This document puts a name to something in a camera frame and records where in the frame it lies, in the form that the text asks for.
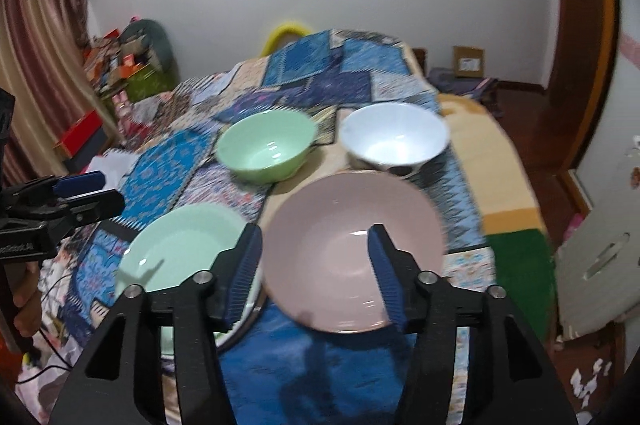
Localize red box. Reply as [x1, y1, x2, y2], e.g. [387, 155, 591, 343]
[55, 110, 108, 158]

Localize white board with stickers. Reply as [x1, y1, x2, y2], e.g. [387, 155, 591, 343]
[555, 135, 640, 338]

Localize cardboard box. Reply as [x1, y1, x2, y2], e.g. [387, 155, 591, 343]
[452, 46, 486, 78]

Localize green plate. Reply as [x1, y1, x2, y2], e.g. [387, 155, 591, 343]
[115, 204, 261, 346]

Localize striped curtain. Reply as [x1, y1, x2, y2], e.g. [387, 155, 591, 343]
[0, 0, 118, 186]

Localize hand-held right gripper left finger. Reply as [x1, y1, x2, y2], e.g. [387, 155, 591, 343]
[47, 221, 264, 425]

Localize yellow foam tube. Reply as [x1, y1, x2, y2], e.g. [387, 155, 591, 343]
[260, 21, 313, 56]

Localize green bowl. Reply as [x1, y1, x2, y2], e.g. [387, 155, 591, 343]
[215, 110, 318, 184]

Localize grey cloth pile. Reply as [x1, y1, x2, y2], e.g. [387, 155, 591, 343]
[427, 67, 498, 98]

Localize green storage box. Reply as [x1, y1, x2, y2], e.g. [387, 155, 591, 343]
[107, 67, 173, 103]

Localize pink bowl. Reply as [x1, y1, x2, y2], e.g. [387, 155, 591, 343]
[261, 171, 447, 334]

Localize grey plush toy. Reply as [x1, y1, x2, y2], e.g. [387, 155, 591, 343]
[122, 19, 176, 70]

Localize white paper scraps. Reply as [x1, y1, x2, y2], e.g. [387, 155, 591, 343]
[570, 355, 617, 412]

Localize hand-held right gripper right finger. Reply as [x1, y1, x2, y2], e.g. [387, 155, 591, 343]
[367, 223, 576, 425]

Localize beige green bordered blanket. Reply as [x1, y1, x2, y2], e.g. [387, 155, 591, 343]
[437, 97, 553, 348]

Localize pile of colourful packages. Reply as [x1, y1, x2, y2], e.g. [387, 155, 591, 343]
[82, 30, 151, 86]

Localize wooden door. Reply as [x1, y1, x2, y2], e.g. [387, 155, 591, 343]
[547, 0, 618, 216]

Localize white bowl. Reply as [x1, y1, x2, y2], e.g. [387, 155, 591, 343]
[340, 102, 450, 180]

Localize white cloth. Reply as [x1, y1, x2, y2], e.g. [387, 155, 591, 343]
[87, 150, 138, 180]

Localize patchwork blanket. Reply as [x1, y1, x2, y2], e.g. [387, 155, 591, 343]
[15, 29, 493, 425]

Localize person's left hand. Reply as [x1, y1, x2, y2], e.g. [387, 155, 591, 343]
[11, 262, 42, 346]

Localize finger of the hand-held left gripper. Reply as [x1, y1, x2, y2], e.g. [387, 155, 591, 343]
[7, 171, 107, 206]
[30, 190, 126, 231]

